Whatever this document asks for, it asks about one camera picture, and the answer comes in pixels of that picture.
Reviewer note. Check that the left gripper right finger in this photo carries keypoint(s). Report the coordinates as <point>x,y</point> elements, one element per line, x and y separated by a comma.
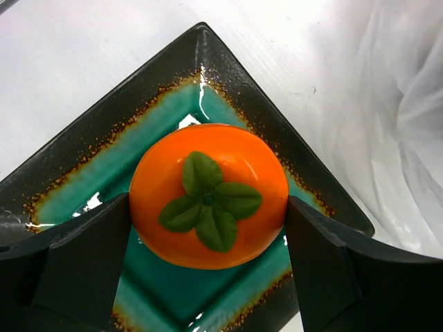
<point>346,281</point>

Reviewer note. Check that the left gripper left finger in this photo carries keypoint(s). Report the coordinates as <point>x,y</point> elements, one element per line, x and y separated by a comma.
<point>66,277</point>

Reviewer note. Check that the orange fake persimmon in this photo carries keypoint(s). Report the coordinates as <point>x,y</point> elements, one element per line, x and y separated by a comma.
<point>208,196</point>

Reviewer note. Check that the translucent plastic bag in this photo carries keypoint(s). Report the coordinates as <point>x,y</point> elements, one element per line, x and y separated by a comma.
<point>388,148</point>

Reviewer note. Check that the teal square ceramic plate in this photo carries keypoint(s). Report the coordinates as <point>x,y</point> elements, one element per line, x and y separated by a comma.
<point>192,96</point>

